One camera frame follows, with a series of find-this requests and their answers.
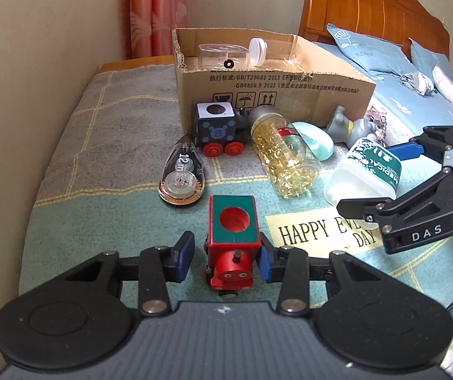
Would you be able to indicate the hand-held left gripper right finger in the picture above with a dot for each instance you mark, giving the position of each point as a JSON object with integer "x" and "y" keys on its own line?
{"x": 264, "y": 261}

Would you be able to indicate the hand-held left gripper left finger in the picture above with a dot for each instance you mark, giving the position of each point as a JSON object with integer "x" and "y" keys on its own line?
{"x": 185, "y": 255}

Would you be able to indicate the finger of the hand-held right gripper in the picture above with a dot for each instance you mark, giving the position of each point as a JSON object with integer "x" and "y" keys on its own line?
{"x": 416, "y": 196}
{"x": 406, "y": 150}

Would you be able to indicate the red toy train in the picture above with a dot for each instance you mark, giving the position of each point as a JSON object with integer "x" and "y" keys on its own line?
{"x": 234, "y": 253}

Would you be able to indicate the white bottle with green label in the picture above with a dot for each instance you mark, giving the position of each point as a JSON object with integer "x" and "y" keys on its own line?
{"x": 353, "y": 178}

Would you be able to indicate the grey elephant toy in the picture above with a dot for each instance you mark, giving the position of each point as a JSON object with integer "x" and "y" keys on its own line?
{"x": 349, "y": 128}

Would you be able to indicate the mint green egg-shaped case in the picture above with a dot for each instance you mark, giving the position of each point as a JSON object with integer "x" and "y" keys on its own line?
{"x": 317, "y": 142}

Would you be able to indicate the bottle of yellow capsules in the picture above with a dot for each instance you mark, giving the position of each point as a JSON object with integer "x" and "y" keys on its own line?
{"x": 286, "y": 158}

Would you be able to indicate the black toy train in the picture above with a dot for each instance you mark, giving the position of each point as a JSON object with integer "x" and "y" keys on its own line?
{"x": 214, "y": 128}

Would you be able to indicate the cardboard box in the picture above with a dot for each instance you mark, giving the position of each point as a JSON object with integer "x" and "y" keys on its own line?
{"x": 274, "y": 99}

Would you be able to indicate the blue printed bedsheet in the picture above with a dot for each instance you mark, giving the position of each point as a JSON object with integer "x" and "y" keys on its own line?
{"x": 416, "y": 111}

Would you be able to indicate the grey cloth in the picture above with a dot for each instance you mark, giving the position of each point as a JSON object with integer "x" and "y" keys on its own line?
{"x": 416, "y": 81}

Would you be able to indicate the correction tape dispenser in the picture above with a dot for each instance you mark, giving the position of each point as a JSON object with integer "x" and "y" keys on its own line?
{"x": 181, "y": 182}

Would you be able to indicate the blue flower print pillow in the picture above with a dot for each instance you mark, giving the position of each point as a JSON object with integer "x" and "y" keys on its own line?
{"x": 369, "y": 51}

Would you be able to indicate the grey and teal printed blanket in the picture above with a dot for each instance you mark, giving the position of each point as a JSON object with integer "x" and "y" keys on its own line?
{"x": 103, "y": 146}

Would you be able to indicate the wooden headboard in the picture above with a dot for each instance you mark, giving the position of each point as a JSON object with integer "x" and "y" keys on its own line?
{"x": 369, "y": 4}

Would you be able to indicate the clear jar with white lid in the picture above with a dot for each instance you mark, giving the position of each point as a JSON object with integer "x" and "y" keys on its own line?
{"x": 257, "y": 51}

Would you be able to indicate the wooden furniture edge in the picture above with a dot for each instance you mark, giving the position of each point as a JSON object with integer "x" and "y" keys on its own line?
{"x": 139, "y": 63}

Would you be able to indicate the clear plastic container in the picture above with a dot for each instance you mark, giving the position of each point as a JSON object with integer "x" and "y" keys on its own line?
{"x": 214, "y": 57}

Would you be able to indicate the pink curtain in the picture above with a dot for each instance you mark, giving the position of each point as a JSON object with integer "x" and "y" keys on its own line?
{"x": 155, "y": 12}

